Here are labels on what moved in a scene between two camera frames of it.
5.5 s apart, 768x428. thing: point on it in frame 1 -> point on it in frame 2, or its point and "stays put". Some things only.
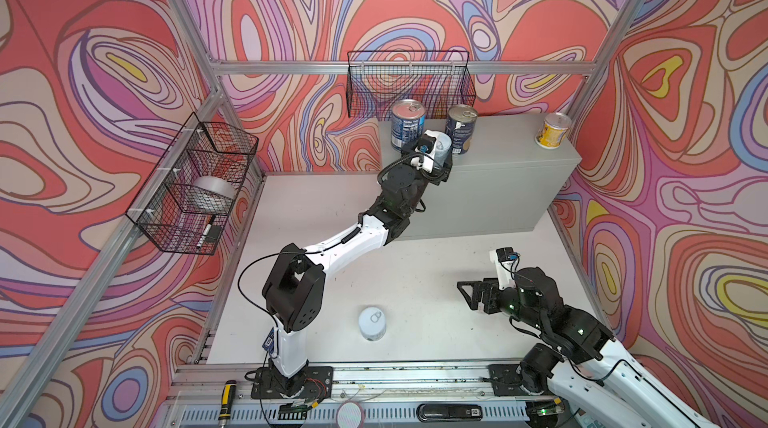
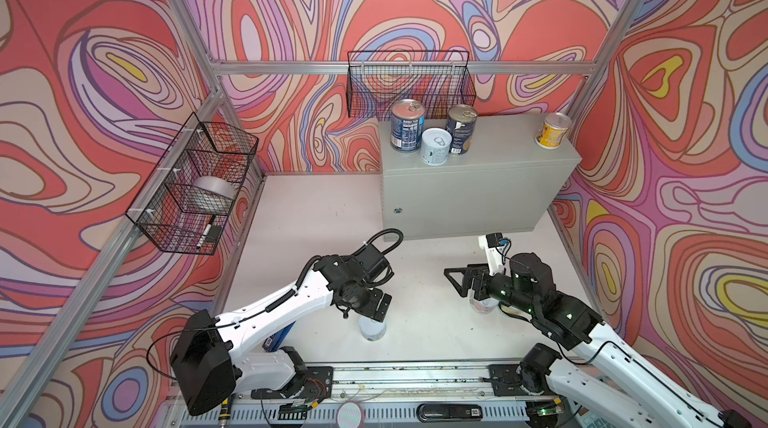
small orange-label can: x=552 y=132 stays put
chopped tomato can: x=460 y=124 stays put
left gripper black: x=442 y=176 -> x=372 y=310
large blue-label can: x=407 y=124 stays put
